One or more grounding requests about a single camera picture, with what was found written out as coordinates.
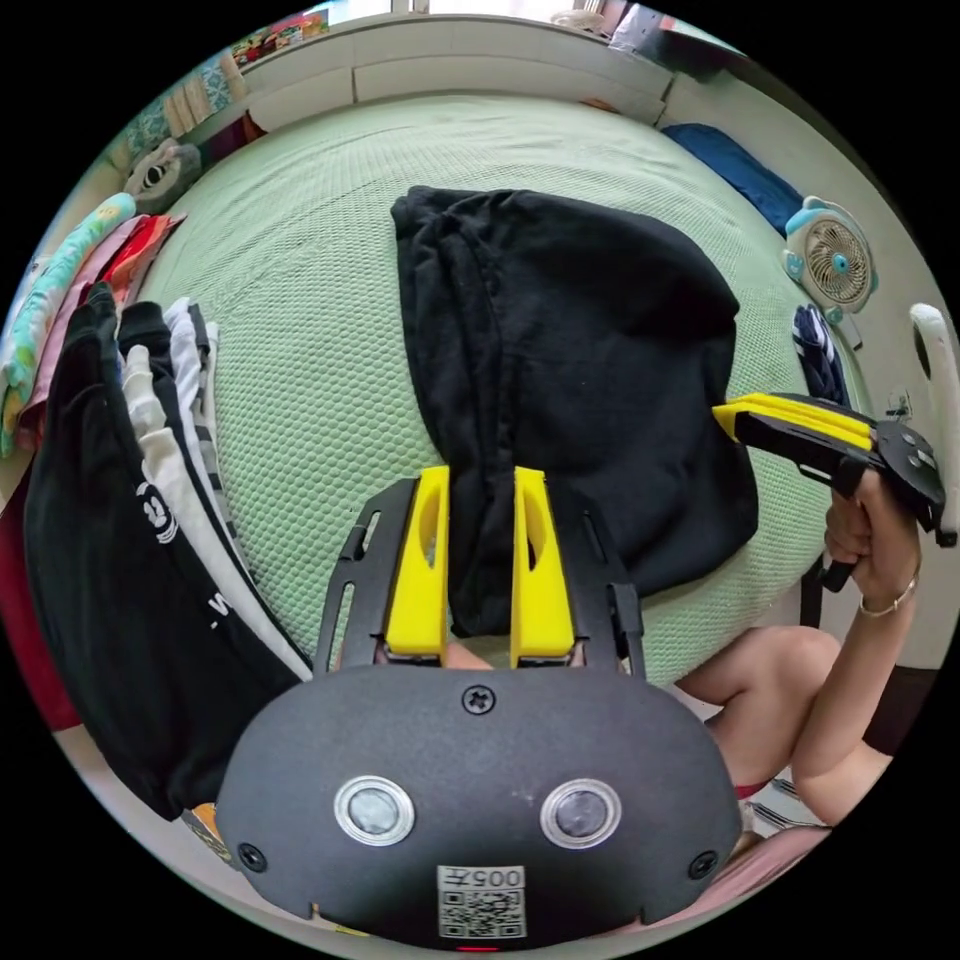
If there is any navy striped garment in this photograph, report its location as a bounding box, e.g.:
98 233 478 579
792 302 853 411

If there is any black t-shirt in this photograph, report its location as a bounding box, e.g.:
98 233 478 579
389 185 761 640

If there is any person's right forearm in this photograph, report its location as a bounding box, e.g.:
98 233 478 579
787 575 925 826

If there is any bed with green mat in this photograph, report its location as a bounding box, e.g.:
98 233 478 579
112 93 871 680

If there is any dark red cloth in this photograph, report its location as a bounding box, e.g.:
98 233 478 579
0 479 82 733

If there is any small light blue fan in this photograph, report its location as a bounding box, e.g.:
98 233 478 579
779 195 880 352

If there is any person's body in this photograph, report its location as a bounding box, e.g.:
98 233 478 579
673 626 936 835

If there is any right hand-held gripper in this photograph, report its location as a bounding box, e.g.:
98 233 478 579
710 391 959 595

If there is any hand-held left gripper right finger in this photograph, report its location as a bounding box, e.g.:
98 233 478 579
509 464 580 670

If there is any white headboard shelf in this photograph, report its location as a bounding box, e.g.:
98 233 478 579
238 13 678 130

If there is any pile of clothes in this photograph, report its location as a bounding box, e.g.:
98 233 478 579
18 213 316 824

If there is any pastel printed pillow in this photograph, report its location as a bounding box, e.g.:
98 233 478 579
0 192 138 460

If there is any dark blue cloth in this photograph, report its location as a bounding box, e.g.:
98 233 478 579
659 122 805 238

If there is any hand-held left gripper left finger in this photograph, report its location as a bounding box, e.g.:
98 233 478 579
383 464 452 655

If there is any grey plush toy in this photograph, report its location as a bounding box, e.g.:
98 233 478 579
122 137 205 217

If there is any person's right hand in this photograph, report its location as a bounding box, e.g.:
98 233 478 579
823 470 924 605

